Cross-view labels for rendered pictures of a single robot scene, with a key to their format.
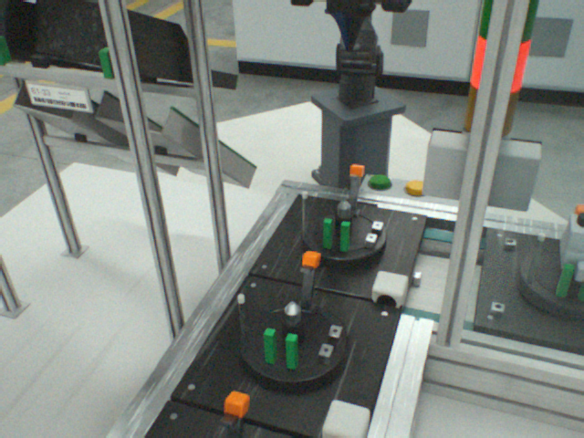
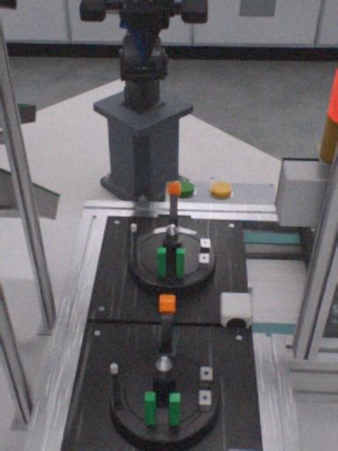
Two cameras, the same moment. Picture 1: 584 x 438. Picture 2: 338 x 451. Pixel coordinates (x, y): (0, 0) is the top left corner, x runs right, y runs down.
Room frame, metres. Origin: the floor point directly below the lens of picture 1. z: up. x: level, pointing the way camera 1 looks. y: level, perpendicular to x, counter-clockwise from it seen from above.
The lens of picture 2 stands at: (0.14, 0.13, 1.60)
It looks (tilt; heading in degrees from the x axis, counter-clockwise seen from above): 40 degrees down; 342
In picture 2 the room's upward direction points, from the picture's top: straight up
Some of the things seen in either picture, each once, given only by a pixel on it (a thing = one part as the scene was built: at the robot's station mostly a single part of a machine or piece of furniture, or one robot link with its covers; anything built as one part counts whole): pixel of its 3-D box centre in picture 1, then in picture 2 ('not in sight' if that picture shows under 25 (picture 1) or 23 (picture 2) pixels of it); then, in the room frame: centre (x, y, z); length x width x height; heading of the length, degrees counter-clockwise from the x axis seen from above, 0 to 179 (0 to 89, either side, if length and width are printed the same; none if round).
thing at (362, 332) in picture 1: (293, 326); (164, 378); (0.54, 0.00, 1.01); 0.24 x 0.24 x 0.13; 69
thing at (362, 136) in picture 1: (355, 143); (143, 147); (1.13, -0.14, 0.96); 0.15 x 0.15 x 0.20; 25
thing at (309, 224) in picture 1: (343, 221); (172, 245); (0.76, -0.08, 1.01); 0.24 x 0.24 x 0.13; 69
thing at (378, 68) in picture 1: (360, 57); (143, 62); (1.12, -0.15, 1.15); 0.09 x 0.07 x 0.06; 77
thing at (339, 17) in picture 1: (338, 28); (134, 41); (0.97, -0.09, 1.25); 0.06 x 0.04 x 0.07; 159
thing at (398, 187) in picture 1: (414, 203); (219, 204); (0.93, -0.24, 0.93); 0.21 x 0.07 x 0.06; 69
